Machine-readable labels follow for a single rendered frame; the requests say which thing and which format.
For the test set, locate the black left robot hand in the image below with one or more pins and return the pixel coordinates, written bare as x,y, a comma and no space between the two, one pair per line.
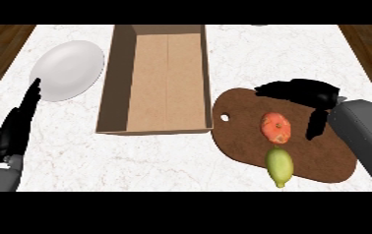
19,126

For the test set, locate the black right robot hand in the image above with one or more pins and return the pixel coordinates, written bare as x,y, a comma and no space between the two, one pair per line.
310,92

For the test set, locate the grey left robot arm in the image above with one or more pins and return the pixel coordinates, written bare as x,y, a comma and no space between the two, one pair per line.
9,174

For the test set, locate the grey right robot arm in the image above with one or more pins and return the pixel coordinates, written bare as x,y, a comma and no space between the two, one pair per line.
356,129

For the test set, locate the orange round squash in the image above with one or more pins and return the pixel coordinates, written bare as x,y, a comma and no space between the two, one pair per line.
276,128

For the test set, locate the brown wooden cutting board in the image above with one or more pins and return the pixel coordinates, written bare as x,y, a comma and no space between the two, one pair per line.
291,146

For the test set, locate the open cardboard box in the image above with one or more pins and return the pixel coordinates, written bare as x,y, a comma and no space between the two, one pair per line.
162,80

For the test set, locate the white oval plate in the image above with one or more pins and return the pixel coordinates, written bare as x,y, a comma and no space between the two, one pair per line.
68,70

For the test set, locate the green oval fruit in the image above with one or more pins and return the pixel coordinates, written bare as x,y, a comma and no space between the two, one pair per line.
279,164

